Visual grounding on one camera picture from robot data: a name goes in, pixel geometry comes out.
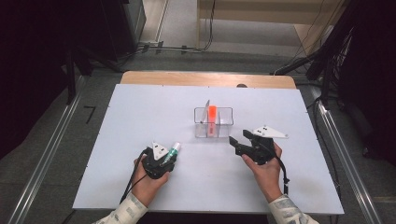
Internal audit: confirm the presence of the hanging black cable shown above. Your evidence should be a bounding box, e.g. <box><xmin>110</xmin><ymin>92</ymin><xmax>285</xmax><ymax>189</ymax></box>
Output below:
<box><xmin>200</xmin><ymin>0</ymin><xmax>218</xmax><ymax>52</ymax></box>

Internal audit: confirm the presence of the person's right hand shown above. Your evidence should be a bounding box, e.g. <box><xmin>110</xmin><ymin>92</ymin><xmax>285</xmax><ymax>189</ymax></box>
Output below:
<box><xmin>242</xmin><ymin>142</ymin><xmax>284</xmax><ymax>203</ymax></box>

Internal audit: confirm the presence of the black floor cable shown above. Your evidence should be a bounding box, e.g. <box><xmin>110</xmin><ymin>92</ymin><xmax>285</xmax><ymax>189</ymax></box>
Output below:
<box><xmin>306</xmin><ymin>96</ymin><xmax>328</xmax><ymax>150</ymax></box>

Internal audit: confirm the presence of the dark cabinet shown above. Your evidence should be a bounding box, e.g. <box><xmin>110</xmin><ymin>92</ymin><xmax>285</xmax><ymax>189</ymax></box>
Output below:
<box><xmin>99</xmin><ymin>0</ymin><xmax>148</xmax><ymax>62</ymax></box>

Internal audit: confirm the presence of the hand-held gripper cable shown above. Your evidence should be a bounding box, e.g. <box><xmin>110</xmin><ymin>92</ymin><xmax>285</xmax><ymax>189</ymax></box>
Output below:
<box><xmin>120</xmin><ymin>148</ymin><xmax>150</xmax><ymax>204</ymax></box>
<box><xmin>270</xmin><ymin>148</ymin><xmax>290</xmax><ymax>195</ymax></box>

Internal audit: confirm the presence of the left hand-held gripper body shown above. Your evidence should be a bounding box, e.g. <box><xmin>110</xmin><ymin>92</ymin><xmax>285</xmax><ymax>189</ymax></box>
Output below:
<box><xmin>142</xmin><ymin>141</ymin><xmax>176</xmax><ymax>180</ymax></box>

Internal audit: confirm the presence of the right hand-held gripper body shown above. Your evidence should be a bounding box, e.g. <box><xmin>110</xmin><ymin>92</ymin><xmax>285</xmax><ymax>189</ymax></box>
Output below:
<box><xmin>248</xmin><ymin>125</ymin><xmax>289</xmax><ymax>166</ymax></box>

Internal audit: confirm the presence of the beige wooden shelf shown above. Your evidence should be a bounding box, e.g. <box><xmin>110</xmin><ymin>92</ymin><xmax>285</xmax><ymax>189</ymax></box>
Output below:
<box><xmin>195</xmin><ymin>0</ymin><xmax>349</xmax><ymax>57</ymax></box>

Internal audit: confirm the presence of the black stand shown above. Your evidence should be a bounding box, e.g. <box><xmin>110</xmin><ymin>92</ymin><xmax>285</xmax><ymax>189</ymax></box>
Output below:
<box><xmin>64</xmin><ymin>43</ymin><xmax>124</xmax><ymax>105</ymax></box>
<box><xmin>270</xmin><ymin>27</ymin><xmax>356</xmax><ymax>108</ymax></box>

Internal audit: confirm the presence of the metal rail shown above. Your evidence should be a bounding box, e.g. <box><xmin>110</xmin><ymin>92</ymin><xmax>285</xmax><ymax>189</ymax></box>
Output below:
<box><xmin>309</xmin><ymin>85</ymin><xmax>384</xmax><ymax>224</ymax></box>
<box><xmin>7</xmin><ymin>76</ymin><xmax>87</xmax><ymax>224</ymax></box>

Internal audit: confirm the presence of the power strip with cable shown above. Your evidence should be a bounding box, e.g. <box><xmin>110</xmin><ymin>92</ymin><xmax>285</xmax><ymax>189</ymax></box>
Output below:
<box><xmin>136</xmin><ymin>40</ymin><xmax>200</xmax><ymax>54</ymax></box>

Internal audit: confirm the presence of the dark curtain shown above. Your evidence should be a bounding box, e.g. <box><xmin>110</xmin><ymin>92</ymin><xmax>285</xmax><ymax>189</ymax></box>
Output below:
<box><xmin>0</xmin><ymin>0</ymin><xmax>104</xmax><ymax>160</ymax></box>
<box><xmin>339</xmin><ymin>0</ymin><xmax>396</xmax><ymax>166</ymax></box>

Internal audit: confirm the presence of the left hand-held gripper cable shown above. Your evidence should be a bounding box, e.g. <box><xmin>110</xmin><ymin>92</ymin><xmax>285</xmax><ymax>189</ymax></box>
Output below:
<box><xmin>120</xmin><ymin>148</ymin><xmax>150</xmax><ymax>204</ymax></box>

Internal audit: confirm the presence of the orange highlighter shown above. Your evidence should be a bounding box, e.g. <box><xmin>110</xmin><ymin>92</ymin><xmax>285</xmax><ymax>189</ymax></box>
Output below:
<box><xmin>207</xmin><ymin>105</ymin><xmax>218</xmax><ymax>138</ymax></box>

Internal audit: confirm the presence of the clear plastic organizer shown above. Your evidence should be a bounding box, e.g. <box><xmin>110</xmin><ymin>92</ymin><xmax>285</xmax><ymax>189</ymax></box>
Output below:
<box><xmin>193</xmin><ymin>106</ymin><xmax>234</xmax><ymax>139</ymax></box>

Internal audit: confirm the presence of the person's left hand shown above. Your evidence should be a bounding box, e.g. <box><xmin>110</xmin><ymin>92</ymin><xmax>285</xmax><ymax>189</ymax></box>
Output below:
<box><xmin>132</xmin><ymin>156</ymin><xmax>172</xmax><ymax>208</ymax></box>

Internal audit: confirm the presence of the clear white pen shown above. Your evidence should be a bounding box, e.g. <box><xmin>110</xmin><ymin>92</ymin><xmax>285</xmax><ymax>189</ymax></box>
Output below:
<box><xmin>200</xmin><ymin>99</ymin><xmax>211</xmax><ymax>124</ymax></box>

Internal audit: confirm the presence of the right hand-held gripper cable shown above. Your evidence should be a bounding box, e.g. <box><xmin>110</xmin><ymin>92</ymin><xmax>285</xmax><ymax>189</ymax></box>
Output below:
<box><xmin>270</xmin><ymin>148</ymin><xmax>290</xmax><ymax>195</ymax></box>

